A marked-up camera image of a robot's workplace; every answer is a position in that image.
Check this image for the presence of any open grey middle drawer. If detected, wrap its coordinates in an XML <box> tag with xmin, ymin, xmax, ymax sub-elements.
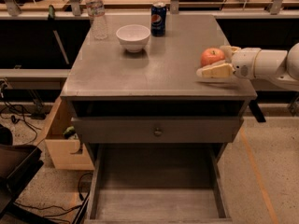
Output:
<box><xmin>84</xmin><ymin>145</ymin><xmax>233</xmax><ymax>224</ymax></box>

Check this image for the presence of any red apple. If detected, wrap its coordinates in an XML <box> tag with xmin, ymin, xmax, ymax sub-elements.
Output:
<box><xmin>200</xmin><ymin>48</ymin><xmax>225</xmax><ymax>67</ymax></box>

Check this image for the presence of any clear plastic water bottle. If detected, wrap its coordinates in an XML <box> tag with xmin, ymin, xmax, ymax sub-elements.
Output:
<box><xmin>85</xmin><ymin>0</ymin><xmax>108</xmax><ymax>40</ymax></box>

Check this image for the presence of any black tray stand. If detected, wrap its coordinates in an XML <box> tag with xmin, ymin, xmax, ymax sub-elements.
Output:
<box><xmin>0</xmin><ymin>125</ymin><xmax>43</xmax><ymax>217</ymax></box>

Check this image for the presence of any closed top drawer with knob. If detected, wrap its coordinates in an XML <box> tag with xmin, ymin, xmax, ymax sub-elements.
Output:
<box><xmin>72</xmin><ymin>117</ymin><xmax>243</xmax><ymax>144</ymax></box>

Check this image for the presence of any blue pepsi can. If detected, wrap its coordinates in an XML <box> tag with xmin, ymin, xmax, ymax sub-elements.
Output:
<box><xmin>151</xmin><ymin>2</ymin><xmax>167</xmax><ymax>36</ymax></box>

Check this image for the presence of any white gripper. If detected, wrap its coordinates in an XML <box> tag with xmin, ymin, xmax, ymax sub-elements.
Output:
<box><xmin>196</xmin><ymin>45</ymin><xmax>261</xmax><ymax>79</ymax></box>

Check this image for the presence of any light wooden box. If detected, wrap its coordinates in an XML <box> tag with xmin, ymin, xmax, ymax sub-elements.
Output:
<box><xmin>44</xmin><ymin>98</ymin><xmax>94</xmax><ymax>170</ymax></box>

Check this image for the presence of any grey wooden drawer cabinet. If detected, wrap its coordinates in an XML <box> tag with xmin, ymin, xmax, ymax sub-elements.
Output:
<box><xmin>60</xmin><ymin>13</ymin><xmax>258</xmax><ymax>224</ymax></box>

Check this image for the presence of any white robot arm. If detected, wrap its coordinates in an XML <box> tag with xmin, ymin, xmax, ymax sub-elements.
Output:
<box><xmin>196</xmin><ymin>44</ymin><xmax>299</xmax><ymax>91</ymax></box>

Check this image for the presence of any green handled tool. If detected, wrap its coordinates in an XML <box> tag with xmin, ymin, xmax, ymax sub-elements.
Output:
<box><xmin>48</xmin><ymin>5</ymin><xmax>55</xmax><ymax>21</ymax></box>

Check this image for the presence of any white ceramic bowl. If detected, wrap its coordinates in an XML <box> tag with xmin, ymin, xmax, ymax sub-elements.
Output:
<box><xmin>116</xmin><ymin>24</ymin><xmax>150</xmax><ymax>52</ymax></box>

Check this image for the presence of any black floor cable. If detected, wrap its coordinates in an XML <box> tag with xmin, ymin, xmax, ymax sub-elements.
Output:
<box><xmin>0</xmin><ymin>81</ymin><xmax>43</xmax><ymax>146</ymax></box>

